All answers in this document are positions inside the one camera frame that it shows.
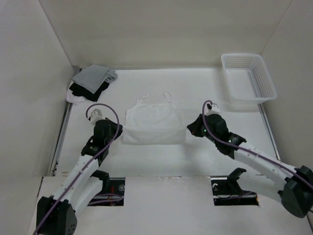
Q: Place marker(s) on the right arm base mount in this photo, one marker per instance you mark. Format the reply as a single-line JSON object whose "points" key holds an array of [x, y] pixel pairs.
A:
{"points": [[227, 192]]}

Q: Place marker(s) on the folded white tank top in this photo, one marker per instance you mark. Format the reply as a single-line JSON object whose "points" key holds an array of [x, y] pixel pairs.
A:
{"points": [[76, 100]]}

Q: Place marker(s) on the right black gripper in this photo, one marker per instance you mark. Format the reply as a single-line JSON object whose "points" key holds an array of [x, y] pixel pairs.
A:
{"points": [[194, 128]]}

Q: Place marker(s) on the white plastic basket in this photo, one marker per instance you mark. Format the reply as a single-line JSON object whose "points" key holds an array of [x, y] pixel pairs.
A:
{"points": [[247, 79]]}

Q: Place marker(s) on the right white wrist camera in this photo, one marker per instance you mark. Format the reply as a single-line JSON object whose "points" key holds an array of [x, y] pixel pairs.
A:
{"points": [[212, 108]]}

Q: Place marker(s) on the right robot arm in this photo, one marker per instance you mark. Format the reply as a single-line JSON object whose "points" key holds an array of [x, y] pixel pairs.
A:
{"points": [[291, 186]]}

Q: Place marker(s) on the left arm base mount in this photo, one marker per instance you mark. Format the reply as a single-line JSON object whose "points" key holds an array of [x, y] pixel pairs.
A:
{"points": [[111, 195]]}

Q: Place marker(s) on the folded grey tank top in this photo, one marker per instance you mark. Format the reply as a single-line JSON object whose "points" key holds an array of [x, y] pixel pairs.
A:
{"points": [[93, 76]]}

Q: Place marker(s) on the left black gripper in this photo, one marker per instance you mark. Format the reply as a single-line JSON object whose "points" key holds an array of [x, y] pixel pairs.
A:
{"points": [[115, 127]]}

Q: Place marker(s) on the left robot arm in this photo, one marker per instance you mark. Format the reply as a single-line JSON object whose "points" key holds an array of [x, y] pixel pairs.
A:
{"points": [[57, 214]]}

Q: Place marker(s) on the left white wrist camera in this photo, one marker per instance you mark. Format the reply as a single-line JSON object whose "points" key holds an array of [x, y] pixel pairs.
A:
{"points": [[95, 116]]}

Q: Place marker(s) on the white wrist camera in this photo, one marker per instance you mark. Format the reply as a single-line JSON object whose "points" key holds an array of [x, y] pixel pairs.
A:
{"points": [[212, 108], [95, 116]]}

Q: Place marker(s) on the white tank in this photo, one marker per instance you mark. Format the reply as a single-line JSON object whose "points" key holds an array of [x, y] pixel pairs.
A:
{"points": [[154, 123], [76, 100]]}

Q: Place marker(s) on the metal table edge rail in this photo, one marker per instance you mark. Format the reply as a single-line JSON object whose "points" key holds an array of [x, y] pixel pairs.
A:
{"points": [[53, 161]]}

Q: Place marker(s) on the folded black tank top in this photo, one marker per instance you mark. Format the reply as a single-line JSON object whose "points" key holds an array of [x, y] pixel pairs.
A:
{"points": [[78, 90]]}

